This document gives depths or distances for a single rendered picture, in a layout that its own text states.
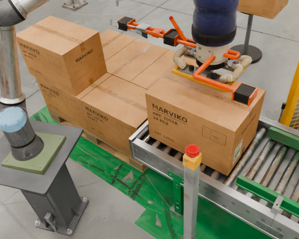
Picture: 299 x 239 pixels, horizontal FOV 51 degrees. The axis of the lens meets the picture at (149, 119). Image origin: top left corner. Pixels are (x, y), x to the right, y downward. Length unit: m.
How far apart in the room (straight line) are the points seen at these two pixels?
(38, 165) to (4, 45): 0.68
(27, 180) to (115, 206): 0.87
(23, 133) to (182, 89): 0.95
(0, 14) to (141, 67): 1.51
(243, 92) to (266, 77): 2.27
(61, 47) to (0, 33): 0.81
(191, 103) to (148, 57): 1.23
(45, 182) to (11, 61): 0.68
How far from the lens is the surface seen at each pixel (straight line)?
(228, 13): 1.57
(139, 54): 3.02
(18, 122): 1.83
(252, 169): 2.05
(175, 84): 1.96
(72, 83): 2.58
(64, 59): 2.46
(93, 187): 2.67
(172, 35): 1.84
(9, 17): 1.62
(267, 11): 3.45
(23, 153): 1.94
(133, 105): 2.45
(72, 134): 2.03
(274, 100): 3.41
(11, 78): 1.90
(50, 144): 1.99
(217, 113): 1.77
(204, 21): 1.56
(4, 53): 1.83
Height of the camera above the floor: 2.16
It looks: 44 degrees down
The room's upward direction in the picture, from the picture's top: 6 degrees counter-clockwise
